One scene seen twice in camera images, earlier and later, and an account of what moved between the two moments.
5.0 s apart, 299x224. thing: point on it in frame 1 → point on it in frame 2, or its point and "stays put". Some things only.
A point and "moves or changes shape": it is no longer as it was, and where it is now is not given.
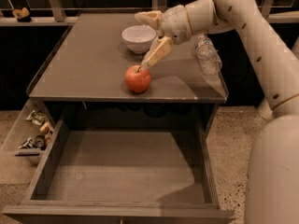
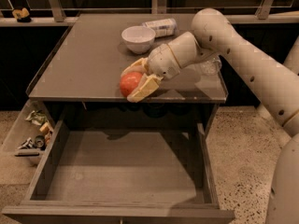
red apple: (137, 78) moves or changes shape
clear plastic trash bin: (31, 133) stays put
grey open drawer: (122, 175) stays put
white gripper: (175, 23) → (162, 62)
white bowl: (138, 37) stays put
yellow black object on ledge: (22, 15) stays put
